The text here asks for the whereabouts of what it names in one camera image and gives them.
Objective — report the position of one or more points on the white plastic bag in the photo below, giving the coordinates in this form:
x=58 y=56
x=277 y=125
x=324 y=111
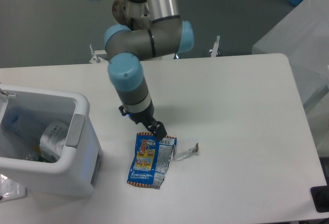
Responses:
x=53 y=140

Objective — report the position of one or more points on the metal table clamp bolt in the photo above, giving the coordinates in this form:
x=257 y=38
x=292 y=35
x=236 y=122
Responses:
x=215 y=51

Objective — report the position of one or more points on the blue snack wrapper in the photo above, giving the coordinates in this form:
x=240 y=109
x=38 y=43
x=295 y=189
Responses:
x=152 y=159

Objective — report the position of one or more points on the black device at table edge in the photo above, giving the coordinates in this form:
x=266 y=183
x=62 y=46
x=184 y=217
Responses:
x=320 y=198

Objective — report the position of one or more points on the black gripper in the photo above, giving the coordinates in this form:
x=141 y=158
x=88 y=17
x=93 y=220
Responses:
x=145 y=117

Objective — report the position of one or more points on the white open trash can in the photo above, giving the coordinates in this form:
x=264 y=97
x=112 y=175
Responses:
x=25 y=114

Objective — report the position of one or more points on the clear plastic sheet under bin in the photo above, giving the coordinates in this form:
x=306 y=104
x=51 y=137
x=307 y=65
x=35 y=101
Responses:
x=11 y=190

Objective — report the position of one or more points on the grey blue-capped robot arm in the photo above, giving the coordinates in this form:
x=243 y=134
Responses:
x=126 y=47

